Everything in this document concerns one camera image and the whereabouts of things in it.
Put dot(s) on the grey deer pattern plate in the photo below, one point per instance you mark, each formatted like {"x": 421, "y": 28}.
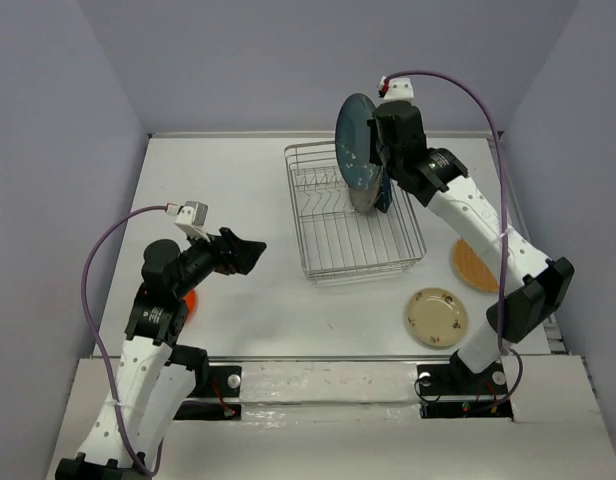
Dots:
{"x": 364, "y": 200}

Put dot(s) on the woven tan round plate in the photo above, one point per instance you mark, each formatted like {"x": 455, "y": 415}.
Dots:
{"x": 472, "y": 270}

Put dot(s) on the wire metal dish rack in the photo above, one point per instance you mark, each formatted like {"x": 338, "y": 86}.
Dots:
{"x": 337, "y": 243}

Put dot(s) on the cream floral plate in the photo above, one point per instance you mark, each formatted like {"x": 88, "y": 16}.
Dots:
{"x": 437, "y": 318}

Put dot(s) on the dark blue leaf plate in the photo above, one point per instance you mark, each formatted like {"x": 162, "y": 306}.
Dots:
{"x": 384, "y": 198}

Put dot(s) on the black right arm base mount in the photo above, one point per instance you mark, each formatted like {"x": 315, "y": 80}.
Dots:
{"x": 450, "y": 390}

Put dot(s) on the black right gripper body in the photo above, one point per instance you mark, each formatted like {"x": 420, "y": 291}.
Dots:
{"x": 393, "y": 161}

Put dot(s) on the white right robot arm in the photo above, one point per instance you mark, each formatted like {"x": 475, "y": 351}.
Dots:
{"x": 532, "y": 285}

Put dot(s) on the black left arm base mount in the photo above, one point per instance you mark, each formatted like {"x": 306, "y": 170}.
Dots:
{"x": 216, "y": 398}

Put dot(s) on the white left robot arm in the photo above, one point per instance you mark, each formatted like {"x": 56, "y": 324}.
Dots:
{"x": 155, "y": 373}

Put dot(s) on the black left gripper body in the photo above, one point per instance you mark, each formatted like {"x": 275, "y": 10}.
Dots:
{"x": 200, "y": 260}

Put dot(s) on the orange plate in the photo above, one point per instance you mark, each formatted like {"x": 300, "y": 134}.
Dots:
{"x": 191, "y": 300}

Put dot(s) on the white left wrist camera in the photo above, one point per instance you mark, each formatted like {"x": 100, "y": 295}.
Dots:
{"x": 190, "y": 219}

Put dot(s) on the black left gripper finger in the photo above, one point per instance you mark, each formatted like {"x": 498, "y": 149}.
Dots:
{"x": 228, "y": 238}
{"x": 242, "y": 255}

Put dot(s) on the teal blossom round plate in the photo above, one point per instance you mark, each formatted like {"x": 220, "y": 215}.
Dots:
{"x": 353, "y": 142}

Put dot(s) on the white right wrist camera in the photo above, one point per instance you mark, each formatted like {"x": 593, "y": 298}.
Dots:
{"x": 396, "y": 89}

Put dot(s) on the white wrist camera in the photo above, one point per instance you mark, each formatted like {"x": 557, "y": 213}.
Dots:
{"x": 396, "y": 89}
{"x": 190, "y": 219}

